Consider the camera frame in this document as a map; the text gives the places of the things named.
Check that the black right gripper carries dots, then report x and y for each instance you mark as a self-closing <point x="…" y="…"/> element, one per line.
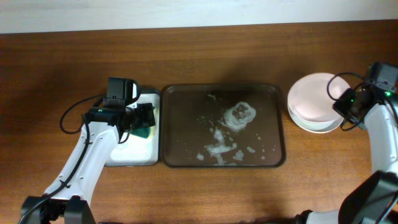
<point x="342" y="104"/>

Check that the white cloth in tray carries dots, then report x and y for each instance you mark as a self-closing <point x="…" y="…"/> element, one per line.
<point x="140" y="149"/>

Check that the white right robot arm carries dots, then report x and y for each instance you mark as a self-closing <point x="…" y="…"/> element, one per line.
<point x="374" y="200"/>

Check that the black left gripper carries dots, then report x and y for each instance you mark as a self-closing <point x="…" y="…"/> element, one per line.
<point x="147" y="115"/>

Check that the green yellow sponge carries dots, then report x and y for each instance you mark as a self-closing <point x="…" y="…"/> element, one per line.
<point x="144" y="121"/>

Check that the brown large tray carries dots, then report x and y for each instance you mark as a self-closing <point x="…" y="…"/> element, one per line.
<point x="222" y="125"/>

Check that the pink plate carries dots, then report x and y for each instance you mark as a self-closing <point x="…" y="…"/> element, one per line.
<point x="312" y="97"/>

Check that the grey-green plate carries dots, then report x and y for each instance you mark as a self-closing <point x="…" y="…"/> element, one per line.
<point x="313" y="127"/>

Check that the black small tray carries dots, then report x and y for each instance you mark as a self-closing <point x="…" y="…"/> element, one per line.
<point x="157" y="124"/>

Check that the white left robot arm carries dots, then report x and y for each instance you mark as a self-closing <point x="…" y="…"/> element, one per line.
<point x="100" y="145"/>

